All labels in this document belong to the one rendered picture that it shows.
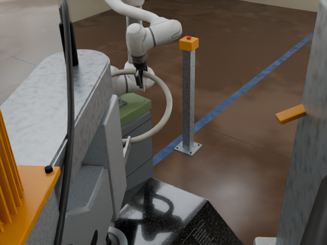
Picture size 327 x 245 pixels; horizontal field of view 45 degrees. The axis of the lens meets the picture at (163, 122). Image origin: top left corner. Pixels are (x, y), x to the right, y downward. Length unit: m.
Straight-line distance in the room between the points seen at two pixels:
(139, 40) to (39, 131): 1.10
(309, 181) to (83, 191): 0.76
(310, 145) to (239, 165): 3.01
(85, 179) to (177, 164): 2.36
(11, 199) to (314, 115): 0.46
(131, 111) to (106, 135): 1.42
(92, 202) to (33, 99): 0.34
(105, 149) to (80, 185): 0.14
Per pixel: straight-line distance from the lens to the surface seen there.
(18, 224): 0.67
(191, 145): 3.72
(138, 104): 2.71
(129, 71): 2.17
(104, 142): 1.24
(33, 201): 0.70
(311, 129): 0.58
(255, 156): 3.70
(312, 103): 0.57
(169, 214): 1.90
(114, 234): 1.76
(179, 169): 3.49
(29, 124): 0.96
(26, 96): 1.09
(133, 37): 1.93
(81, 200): 1.16
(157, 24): 2.01
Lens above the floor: 2.19
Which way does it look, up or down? 32 degrees down
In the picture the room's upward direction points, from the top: 2 degrees counter-clockwise
